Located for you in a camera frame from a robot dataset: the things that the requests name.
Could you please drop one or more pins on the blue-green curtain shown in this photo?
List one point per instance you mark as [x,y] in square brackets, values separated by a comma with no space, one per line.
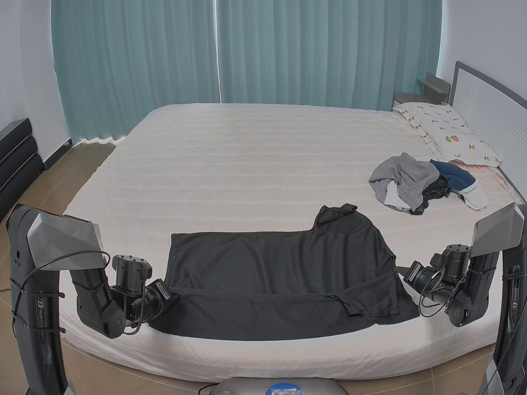
[136,56]
[325,39]

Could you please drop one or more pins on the white printed pillow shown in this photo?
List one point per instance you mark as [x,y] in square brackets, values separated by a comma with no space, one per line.
[448,132]

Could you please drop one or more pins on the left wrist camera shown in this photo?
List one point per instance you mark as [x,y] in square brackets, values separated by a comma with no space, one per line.
[145,270]

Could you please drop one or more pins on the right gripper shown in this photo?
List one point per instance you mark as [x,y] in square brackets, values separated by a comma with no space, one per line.
[418,278]

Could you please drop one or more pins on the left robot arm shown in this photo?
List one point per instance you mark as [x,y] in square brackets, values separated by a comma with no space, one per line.
[61,241]

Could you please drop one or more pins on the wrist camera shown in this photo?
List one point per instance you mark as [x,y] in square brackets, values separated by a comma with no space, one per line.
[437,261]
[145,270]

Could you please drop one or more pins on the bed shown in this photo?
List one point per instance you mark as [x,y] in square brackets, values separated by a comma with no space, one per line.
[247,167]

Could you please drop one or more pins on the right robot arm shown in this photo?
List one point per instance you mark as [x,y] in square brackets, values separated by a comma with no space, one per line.
[498,228]

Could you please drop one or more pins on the pile of clothes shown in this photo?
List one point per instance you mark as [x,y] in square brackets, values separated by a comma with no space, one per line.
[407,175]

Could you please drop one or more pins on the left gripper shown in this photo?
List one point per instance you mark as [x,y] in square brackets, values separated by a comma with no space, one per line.
[162,292]

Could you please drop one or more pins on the black chest of drawers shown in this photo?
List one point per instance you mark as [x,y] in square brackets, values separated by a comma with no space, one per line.
[16,159]

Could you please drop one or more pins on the grey bedside table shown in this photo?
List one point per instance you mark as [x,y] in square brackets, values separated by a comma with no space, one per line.
[426,89]

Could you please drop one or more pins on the black polo shirt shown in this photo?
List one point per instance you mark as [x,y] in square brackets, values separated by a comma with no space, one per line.
[267,270]

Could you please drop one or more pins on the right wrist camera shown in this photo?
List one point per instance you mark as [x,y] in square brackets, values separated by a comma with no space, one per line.
[437,261]

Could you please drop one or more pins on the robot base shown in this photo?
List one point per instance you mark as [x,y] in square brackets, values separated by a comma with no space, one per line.
[247,388]

